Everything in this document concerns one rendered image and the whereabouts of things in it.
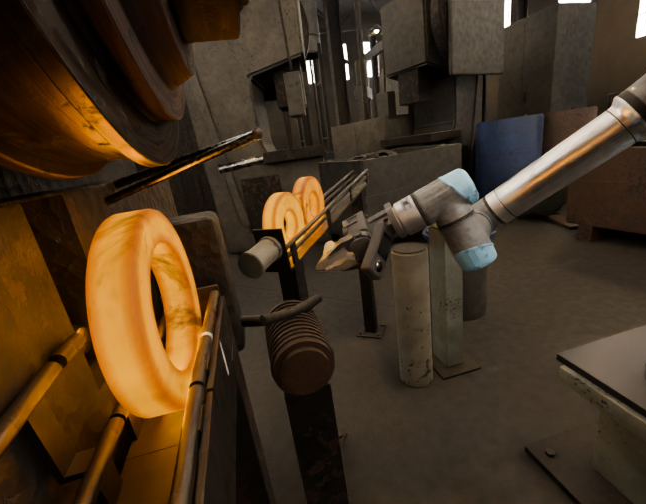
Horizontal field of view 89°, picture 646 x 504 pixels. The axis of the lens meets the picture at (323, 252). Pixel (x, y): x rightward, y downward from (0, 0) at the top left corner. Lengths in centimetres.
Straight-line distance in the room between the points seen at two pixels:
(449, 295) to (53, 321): 113
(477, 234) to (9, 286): 65
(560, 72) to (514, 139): 171
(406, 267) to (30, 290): 95
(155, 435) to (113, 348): 11
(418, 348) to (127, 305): 107
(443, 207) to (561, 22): 462
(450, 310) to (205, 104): 248
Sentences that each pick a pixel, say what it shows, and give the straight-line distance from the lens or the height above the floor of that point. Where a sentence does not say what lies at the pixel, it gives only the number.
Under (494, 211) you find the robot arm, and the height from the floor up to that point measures 70.
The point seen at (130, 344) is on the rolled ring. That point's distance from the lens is 27.
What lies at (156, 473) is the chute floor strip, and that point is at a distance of 33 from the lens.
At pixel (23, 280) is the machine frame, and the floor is 82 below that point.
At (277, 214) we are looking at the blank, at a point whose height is 74.
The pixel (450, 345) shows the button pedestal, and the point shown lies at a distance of 137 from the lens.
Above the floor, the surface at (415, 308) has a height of 32.
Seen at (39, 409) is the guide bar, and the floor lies 75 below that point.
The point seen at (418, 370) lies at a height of 8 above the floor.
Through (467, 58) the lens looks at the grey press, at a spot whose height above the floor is 146.
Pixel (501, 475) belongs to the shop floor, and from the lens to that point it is 114.
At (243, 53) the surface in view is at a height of 164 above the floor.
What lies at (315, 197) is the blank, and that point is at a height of 74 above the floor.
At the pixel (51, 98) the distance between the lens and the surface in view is 23.
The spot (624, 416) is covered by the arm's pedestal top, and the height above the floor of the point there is 28.
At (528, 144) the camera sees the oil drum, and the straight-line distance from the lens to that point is 367.
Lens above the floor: 88
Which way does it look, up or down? 18 degrees down
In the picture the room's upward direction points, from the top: 8 degrees counter-clockwise
